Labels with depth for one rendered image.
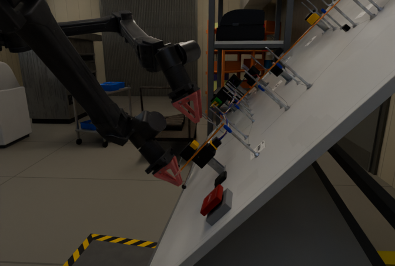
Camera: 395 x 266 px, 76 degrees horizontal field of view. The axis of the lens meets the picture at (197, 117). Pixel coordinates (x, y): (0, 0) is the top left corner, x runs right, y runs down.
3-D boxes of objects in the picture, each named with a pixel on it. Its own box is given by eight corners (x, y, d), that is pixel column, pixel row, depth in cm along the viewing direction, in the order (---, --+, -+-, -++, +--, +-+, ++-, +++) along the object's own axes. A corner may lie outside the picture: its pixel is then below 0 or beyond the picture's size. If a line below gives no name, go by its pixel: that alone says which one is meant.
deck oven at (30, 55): (79, 125, 511) (68, 29, 467) (27, 123, 518) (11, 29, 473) (108, 110, 649) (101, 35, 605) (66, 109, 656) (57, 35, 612)
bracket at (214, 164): (220, 170, 73) (207, 159, 73) (226, 165, 72) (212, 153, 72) (219, 177, 68) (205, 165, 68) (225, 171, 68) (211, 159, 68)
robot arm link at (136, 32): (120, 39, 104) (115, 10, 98) (134, 37, 106) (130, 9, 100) (144, 77, 70) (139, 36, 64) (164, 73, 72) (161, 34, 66)
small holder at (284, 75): (297, 68, 87) (281, 54, 87) (295, 76, 80) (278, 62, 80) (287, 77, 90) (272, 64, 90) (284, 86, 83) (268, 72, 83)
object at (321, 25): (331, 21, 98) (314, 6, 98) (332, 26, 89) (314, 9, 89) (321, 30, 101) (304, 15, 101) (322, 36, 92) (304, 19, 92)
